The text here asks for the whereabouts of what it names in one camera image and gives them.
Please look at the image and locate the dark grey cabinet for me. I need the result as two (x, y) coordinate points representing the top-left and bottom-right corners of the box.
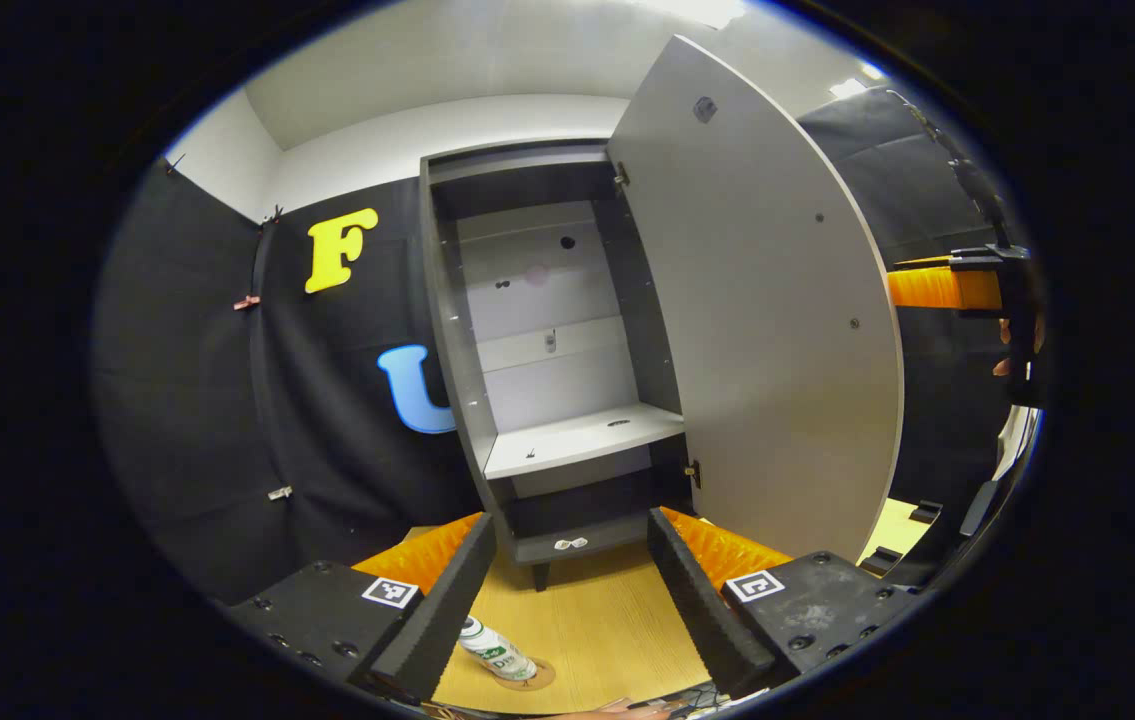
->
(417, 138), (703, 593)

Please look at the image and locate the grey cabinet shelf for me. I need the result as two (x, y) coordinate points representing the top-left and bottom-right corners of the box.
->
(482, 403), (685, 481)

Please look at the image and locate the round brown coaster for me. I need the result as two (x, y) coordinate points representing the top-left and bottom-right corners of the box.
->
(492, 655), (558, 693)

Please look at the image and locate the beige cabinet door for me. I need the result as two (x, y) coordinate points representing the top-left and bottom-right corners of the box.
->
(607, 35), (906, 566)

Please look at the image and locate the black backdrop cloth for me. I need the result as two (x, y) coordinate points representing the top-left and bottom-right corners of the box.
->
(92, 85), (1038, 606)

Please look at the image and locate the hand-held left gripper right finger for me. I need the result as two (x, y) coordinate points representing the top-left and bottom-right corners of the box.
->
(647, 505), (928, 701)

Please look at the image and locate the person's white garment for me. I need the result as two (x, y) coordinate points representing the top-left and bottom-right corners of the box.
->
(989, 405), (1040, 483)

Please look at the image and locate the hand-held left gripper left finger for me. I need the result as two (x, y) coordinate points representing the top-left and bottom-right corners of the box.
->
(227, 512), (498, 706)

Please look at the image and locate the long ceiling light panel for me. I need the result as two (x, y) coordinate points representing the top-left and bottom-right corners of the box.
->
(627, 0), (748, 29)

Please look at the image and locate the white bottle with green label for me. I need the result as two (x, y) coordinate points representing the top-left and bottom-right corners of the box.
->
(457, 615), (540, 683)

